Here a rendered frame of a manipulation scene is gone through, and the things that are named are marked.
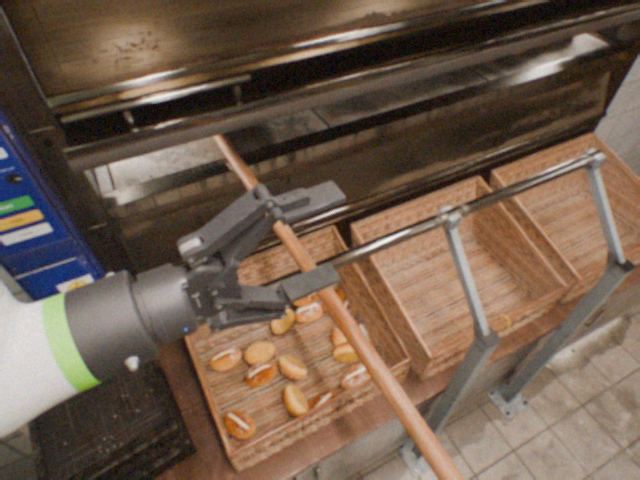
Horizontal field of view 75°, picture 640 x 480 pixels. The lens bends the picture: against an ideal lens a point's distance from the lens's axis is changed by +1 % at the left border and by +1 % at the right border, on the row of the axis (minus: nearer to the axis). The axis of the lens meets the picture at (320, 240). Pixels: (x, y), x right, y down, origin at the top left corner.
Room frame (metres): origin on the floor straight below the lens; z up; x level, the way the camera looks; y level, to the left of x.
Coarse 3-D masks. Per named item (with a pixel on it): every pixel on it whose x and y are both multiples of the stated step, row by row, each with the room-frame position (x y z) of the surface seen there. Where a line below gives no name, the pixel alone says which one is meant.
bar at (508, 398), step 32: (576, 160) 0.87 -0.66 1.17; (512, 192) 0.75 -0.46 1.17; (416, 224) 0.64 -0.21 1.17; (448, 224) 0.66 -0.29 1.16; (608, 224) 0.78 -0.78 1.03; (352, 256) 0.55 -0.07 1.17; (608, 256) 0.74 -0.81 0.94; (608, 288) 0.68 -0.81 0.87; (480, 320) 0.51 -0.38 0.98; (576, 320) 0.69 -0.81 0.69; (480, 352) 0.47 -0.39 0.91; (544, 352) 0.70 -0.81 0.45; (512, 384) 0.71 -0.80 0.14; (448, 416) 0.47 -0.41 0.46; (512, 416) 0.63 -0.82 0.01; (416, 448) 0.48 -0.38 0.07
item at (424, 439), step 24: (240, 168) 0.79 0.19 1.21; (288, 240) 0.56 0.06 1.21; (312, 264) 0.50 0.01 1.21; (336, 312) 0.40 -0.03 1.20; (360, 336) 0.35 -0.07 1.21; (360, 360) 0.31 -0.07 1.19; (384, 384) 0.27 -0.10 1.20; (408, 408) 0.23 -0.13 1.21; (408, 432) 0.20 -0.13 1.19; (432, 432) 0.20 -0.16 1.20; (432, 456) 0.16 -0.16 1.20
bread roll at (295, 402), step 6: (288, 390) 0.48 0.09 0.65; (294, 390) 0.48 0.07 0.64; (300, 390) 0.49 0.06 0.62; (288, 396) 0.46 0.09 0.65; (294, 396) 0.46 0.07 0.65; (300, 396) 0.47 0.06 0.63; (288, 402) 0.45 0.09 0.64; (294, 402) 0.44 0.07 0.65; (300, 402) 0.45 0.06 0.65; (306, 402) 0.46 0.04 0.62; (288, 408) 0.44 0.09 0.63; (294, 408) 0.43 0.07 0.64; (300, 408) 0.43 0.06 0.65; (306, 408) 0.43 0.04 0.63; (294, 414) 0.42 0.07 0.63; (300, 414) 0.42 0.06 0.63
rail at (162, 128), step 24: (552, 24) 1.07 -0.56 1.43; (576, 24) 1.10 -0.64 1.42; (456, 48) 0.94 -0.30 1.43; (480, 48) 0.96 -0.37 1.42; (360, 72) 0.83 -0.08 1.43; (384, 72) 0.84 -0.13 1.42; (264, 96) 0.73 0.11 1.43; (288, 96) 0.74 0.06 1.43; (168, 120) 0.65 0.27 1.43; (192, 120) 0.65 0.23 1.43; (216, 120) 0.67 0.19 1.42; (72, 144) 0.58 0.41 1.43; (96, 144) 0.58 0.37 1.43; (120, 144) 0.60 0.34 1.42
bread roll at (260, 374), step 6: (258, 366) 0.55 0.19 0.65; (264, 366) 0.56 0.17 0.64; (270, 366) 0.56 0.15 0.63; (246, 372) 0.55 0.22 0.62; (252, 372) 0.54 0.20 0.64; (258, 372) 0.54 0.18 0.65; (264, 372) 0.54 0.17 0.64; (270, 372) 0.54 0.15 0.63; (246, 378) 0.53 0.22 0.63; (252, 378) 0.52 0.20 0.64; (258, 378) 0.52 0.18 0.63; (264, 378) 0.52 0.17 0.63; (270, 378) 0.53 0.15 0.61; (252, 384) 0.51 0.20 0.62; (258, 384) 0.51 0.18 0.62
